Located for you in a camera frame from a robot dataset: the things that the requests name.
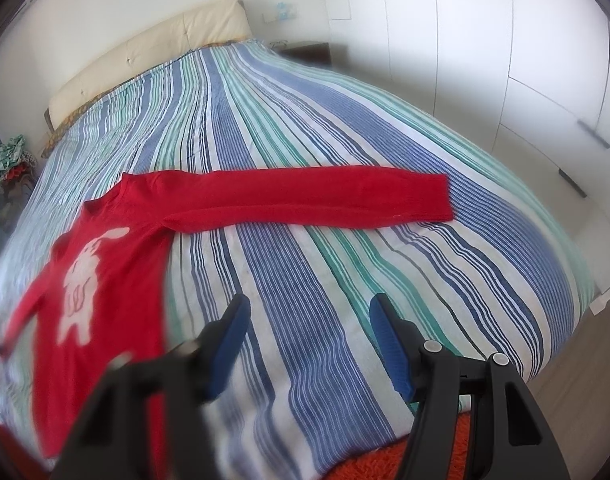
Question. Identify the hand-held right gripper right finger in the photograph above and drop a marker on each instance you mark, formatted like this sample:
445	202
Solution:
389	346

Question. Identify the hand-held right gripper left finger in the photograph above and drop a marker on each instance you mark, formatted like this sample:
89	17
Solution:
229	346

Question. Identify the red sweater with white figure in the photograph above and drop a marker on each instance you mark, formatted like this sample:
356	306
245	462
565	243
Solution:
285	201

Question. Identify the pile of colourful clothes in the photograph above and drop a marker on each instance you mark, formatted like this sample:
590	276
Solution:
10	165

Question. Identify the orange shaggy rug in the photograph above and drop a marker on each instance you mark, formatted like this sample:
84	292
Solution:
375	465

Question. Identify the yellow patterned sheet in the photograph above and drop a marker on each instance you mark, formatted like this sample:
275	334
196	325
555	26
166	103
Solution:
65	127

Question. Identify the blue green striped bedspread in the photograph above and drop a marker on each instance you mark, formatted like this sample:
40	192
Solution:
310	110

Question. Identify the cream padded headboard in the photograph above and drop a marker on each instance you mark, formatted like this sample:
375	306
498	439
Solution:
150	55

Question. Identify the white wardrobe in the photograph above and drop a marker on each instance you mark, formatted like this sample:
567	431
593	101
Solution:
485	60

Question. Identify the blue wall sticker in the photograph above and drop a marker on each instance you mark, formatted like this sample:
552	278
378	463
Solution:
286	11

